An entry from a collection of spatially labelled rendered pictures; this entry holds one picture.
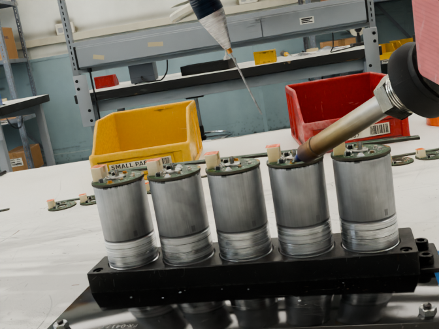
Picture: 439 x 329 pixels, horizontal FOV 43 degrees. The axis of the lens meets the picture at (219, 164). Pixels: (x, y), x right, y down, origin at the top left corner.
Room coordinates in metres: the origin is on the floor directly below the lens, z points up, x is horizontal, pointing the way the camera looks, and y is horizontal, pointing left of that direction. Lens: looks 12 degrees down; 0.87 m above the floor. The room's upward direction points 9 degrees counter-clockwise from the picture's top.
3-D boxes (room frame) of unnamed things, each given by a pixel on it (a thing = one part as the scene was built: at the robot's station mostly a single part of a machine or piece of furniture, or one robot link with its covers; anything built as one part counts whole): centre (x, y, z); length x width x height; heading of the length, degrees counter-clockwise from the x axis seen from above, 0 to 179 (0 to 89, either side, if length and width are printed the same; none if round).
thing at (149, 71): (2.72, 0.28, 0.80); 0.15 x 0.12 x 0.10; 178
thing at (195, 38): (2.54, -0.09, 0.90); 1.30 x 0.06 x 0.12; 87
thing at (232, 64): (2.78, -0.03, 0.77); 0.24 x 0.16 x 0.04; 72
